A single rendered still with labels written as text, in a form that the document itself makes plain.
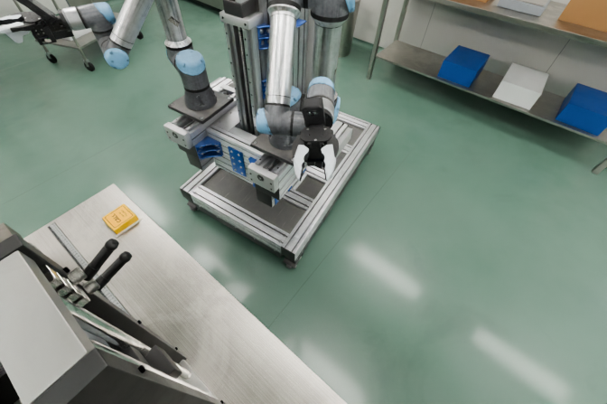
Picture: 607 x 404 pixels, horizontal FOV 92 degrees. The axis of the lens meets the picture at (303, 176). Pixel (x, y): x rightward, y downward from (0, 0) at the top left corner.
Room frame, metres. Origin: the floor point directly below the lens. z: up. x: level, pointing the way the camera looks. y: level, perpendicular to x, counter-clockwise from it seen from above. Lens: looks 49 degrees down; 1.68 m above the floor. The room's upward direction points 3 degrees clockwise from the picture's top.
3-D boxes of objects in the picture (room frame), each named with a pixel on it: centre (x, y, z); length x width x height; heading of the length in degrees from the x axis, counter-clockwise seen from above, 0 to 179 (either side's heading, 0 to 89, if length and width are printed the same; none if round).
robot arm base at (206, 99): (1.20, 0.52, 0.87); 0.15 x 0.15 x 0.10
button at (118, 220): (0.46, 0.54, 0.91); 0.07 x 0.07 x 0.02; 54
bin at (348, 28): (3.50, -0.34, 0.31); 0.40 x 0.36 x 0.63; 144
